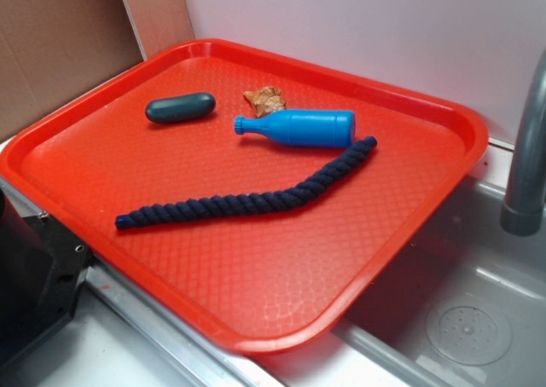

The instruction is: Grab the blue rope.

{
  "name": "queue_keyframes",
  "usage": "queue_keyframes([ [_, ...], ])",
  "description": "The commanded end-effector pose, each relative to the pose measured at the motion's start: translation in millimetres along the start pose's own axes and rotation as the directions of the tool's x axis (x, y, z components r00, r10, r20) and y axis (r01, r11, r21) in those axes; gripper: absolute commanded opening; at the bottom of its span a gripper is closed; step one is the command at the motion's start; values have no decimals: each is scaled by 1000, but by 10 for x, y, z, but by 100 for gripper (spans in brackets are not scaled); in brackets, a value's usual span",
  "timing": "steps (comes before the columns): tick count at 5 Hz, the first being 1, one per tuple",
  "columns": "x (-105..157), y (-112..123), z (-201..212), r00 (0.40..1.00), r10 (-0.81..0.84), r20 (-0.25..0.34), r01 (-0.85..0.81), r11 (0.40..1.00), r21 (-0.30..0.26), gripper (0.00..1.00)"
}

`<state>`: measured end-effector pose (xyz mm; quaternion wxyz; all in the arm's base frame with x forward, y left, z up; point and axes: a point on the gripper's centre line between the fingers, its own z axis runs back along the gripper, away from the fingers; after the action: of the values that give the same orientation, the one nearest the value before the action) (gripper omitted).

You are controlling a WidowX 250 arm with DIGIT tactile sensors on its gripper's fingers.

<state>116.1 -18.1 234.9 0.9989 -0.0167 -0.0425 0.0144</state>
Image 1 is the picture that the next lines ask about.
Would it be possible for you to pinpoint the red plastic tray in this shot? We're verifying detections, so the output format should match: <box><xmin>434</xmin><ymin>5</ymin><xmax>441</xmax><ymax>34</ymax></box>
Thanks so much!
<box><xmin>1</xmin><ymin>39</ymin><xmax>488</xmax><ymax>355</ymax></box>

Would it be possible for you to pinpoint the blue plastic toy bottle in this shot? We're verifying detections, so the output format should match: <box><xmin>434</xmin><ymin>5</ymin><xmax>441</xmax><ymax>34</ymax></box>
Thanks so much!
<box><xmin>234</xmin><ymin>109</ymin><xmax>356</xmax><ymax>148</ymax></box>

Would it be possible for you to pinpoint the tan seashell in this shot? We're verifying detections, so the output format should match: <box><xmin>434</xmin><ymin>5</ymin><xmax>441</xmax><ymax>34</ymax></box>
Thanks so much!
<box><xmin>243</xmin><ymin>86</ymin><xmax>287</xmax><ymax>118</ymax></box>

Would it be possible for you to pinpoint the dark teal capsule-shaped object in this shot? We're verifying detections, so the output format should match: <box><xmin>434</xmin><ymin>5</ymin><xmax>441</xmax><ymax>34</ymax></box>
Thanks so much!
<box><xmin>145</xmin><ymin>92</ymin><xmax>217</xmax><ymax>124</ymax></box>

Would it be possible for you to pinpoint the grey plastic toy sink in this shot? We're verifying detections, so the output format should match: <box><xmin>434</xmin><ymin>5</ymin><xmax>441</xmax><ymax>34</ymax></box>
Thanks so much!
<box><xmin>1</xmin><ymin>141</ymin><xmax>545</xmax><ymax>386</ymax></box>

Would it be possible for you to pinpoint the grey sink faucet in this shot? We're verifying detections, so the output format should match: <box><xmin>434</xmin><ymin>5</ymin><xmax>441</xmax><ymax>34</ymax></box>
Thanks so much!
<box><xmin>501</xmin><ymin>55</ymin><xmax>545</xmax><ymax>236</ymax></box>

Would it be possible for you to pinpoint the brown cardboard panel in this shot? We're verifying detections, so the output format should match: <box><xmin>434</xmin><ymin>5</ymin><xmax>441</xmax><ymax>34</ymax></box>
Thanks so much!
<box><xmin>1</xmin><ymin>0</ymin><xmax>194</xmax><ymax>141</ymax></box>

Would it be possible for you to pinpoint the dark blue twisted rope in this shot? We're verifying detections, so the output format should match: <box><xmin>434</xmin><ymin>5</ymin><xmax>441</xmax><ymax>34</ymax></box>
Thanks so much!
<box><xmin>114</xmin><ymin>136</ymin><xmax>380</xmax><ymax>234</ymax></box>

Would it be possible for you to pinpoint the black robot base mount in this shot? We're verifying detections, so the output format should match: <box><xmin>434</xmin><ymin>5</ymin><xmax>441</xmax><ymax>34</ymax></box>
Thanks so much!
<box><xmin>1</xmin><ymin>193</ymin><xmax>90</xmax><ymax>369</ymax></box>

